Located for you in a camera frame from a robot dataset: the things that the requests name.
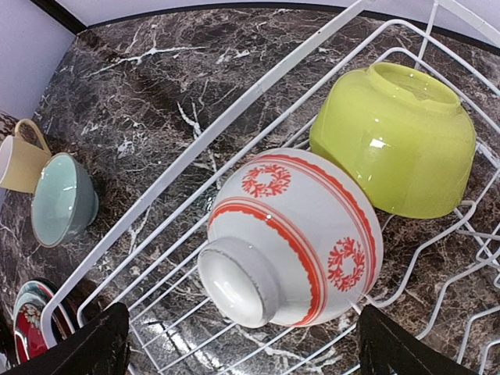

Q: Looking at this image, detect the lime green bowl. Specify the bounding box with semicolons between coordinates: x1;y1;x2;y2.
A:
309;62;476;219

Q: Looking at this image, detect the white red patterned bowl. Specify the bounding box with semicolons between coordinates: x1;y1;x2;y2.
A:
198;148;384;328

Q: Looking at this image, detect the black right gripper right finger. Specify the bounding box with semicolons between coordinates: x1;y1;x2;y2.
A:
357;305;473;375

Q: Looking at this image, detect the yellow ceramic cup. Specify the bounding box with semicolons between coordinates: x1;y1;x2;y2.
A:
1;119;52;194

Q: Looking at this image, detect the dark red plate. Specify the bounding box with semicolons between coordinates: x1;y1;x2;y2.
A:
14;302;48;363

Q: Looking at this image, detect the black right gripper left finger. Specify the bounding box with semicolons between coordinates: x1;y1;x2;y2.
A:
7;302;130;375

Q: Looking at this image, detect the light teal ceramic bowl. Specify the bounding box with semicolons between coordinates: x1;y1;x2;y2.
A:
31;152;99;248

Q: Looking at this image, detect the white wire dish rack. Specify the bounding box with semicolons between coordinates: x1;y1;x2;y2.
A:
41;1;499;374

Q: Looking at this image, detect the black left frame post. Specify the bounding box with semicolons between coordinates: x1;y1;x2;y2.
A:
30;0;88;35

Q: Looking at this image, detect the light green plate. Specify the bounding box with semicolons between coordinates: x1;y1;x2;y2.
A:
13;278;76;364

